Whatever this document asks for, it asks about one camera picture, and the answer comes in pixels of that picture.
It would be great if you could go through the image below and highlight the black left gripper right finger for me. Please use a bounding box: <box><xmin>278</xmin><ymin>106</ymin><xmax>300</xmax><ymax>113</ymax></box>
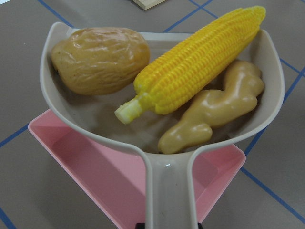
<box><xmin>197</xmin><ymin>223</ymin><xmax>203</xmax><ymax>229</ymax></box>

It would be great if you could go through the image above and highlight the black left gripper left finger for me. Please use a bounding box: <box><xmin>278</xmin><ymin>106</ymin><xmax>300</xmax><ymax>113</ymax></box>
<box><xmin>135</xmin><ymin>223</ymin><xmax>145</xmax><ymax>229</ymax></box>

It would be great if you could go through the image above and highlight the beige dustpan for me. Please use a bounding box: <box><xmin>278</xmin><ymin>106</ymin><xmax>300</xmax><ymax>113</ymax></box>
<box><xmin>29</xmin><ymin>22</ymin><xmax>285</xmax><ymax>229</ymax></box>

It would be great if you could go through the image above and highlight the tan toy ginger root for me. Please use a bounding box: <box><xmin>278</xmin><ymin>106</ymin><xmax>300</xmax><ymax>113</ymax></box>
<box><xmin>158</xmin><ymin>60</ymin><xmax>264</xmax><ymax>154</ymax></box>

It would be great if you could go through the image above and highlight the yellow toy corn cob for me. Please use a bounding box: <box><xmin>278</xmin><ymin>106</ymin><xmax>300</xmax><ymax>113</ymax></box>
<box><xmin>115</xmin><ymin>6</ymin><xmax>266</xmax><ymax>124</ymax></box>

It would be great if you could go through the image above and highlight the brown toy potato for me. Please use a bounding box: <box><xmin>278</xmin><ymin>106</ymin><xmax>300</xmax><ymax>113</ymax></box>
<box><xmin>51</xmin><ymin>27</ymin><xmax>150</xmax><ymax>95</ymax></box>

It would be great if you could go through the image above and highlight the pink plastic bin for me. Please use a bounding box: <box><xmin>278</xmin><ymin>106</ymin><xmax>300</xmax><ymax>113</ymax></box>
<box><xmin>29</xmin><ymin>110</ymin><xmax>246</xmax><ymax>229</ymax></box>

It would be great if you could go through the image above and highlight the wooden cutting board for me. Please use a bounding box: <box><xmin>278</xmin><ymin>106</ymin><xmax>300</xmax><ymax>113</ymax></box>
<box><xmin>132</xmin><ymin>0</ymin><xmax>166</xmax><ymax>10</ymax></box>

